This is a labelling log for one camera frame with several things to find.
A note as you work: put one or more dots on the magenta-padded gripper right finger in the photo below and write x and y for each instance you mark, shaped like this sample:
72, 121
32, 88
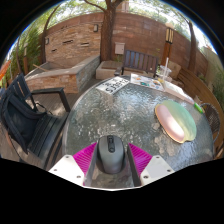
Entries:
140, 159

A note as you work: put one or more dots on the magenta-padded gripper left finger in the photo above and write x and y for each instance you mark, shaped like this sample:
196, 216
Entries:
85, 160

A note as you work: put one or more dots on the grey computer mouse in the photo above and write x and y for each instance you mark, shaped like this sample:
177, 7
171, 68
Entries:
111, 155

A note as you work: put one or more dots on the green and pink mouse pad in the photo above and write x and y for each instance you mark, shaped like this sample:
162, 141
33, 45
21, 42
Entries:
178, 118

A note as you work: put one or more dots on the black slatted chair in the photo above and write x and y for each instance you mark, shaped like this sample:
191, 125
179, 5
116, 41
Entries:
50, 130

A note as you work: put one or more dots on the black bag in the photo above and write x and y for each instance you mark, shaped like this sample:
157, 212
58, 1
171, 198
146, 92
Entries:
18, 121

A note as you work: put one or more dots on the small white booklet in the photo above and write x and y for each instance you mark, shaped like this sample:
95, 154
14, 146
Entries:
188, 98

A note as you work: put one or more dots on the colourful sticker sheet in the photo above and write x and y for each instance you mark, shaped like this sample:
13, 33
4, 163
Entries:
146, 81

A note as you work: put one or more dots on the small green packet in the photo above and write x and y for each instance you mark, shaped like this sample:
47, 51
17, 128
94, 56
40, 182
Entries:
199, 107

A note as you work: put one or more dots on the white license plate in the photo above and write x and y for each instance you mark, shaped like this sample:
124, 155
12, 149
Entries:
112, 85

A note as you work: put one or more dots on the brown wicker chair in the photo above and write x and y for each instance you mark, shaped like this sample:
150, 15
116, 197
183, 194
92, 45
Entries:
211, 120

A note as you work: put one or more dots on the curved wooden bench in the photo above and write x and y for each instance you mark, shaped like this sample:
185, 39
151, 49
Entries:
195, 85

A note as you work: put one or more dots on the beige stone block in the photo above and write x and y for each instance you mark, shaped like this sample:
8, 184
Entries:
176, 70

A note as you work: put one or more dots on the dark wooden chair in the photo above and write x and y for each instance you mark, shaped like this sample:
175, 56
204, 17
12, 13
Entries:
140, 61

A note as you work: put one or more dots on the slim tree trunk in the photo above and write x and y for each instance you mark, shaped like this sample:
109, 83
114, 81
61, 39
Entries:
192, 50

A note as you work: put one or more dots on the thick tree trunk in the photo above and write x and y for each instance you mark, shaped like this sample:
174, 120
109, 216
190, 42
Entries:
107, 36

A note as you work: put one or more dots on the beige wall mailbox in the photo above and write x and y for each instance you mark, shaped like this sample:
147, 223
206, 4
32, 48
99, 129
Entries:
119, 48

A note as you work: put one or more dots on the wooden lamp post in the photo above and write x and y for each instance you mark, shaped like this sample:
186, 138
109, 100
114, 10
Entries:
167, 43

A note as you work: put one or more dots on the dark wall light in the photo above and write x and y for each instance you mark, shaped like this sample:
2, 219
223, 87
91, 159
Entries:
47, 40
96, 28

